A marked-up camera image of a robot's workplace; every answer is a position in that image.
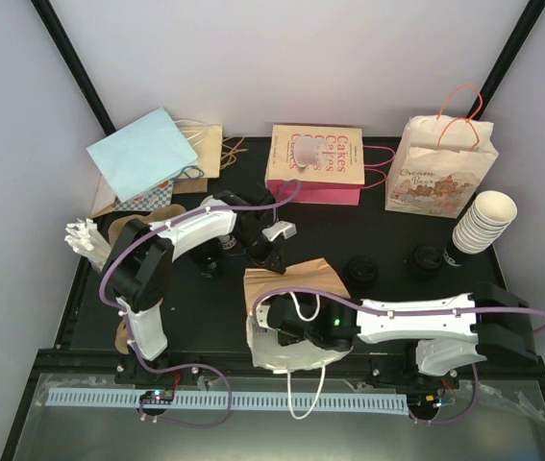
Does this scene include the kraft bag with white handles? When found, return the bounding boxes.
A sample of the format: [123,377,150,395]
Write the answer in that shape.
[243,258,349,421]

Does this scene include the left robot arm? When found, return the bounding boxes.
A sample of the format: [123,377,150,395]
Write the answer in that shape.
[99,190,297,383]

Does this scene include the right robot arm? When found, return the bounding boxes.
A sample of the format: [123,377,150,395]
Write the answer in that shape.
[254,283,537,387]

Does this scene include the stack of black lids left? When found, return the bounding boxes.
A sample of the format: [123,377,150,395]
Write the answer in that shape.
[188,241,224,280]

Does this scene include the brown flat paper bag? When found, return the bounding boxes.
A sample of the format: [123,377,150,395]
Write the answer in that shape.
[170,135,249,196]

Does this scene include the two-cup pulp carrier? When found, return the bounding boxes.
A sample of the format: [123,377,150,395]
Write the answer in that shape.
[108,204,186,247]

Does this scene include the pink cakes paper bag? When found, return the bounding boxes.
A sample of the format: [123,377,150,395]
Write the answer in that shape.
[264,125,387,206]

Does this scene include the yellow flat paper bag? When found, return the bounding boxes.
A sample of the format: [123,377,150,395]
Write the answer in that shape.
[176,119,223,179]

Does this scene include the light blue paper bag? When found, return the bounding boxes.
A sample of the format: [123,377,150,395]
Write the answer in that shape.
[87,108,205,202]

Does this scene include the small circuit board right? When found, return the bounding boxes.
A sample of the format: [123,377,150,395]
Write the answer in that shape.
[407,390,458,410]

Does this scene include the small circuit board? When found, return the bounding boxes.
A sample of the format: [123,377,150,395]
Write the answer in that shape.
[139,390,174,405]
[407,390,458,410]

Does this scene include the small circuit board left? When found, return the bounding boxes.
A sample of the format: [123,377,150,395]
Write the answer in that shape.
[139,390,174,405]

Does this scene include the pulp carrier near front edge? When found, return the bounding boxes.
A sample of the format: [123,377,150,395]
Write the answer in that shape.
[114,320,130,355]

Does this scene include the cream bear paper bag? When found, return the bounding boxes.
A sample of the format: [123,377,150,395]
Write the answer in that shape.
[384,85,499,219]

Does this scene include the right stack of paper cups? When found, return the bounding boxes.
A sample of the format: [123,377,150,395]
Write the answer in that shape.
[452,190,518,255]

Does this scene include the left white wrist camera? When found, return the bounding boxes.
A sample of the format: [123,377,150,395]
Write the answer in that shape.
[262,221,297,242]

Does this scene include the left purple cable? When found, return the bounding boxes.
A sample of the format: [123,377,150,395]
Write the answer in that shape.
[98,180,301,376]

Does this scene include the black front rail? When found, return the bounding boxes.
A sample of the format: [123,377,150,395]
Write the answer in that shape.
[31,349,545,389]

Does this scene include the front purple cable loop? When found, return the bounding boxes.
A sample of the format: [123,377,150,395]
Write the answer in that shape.
[135,362,234,428]

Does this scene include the light blue cable duct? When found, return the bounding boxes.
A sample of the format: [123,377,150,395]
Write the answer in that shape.
[45,388,409,416]

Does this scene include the left black frame post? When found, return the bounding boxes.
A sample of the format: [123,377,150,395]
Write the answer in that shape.
[31,0,116,135]

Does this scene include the black frame post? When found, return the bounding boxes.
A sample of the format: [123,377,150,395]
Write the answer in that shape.
[467,0,545,120]
[31,0,116,135]

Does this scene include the right black frame post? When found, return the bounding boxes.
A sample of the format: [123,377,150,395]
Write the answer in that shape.
[467,0,545,120]

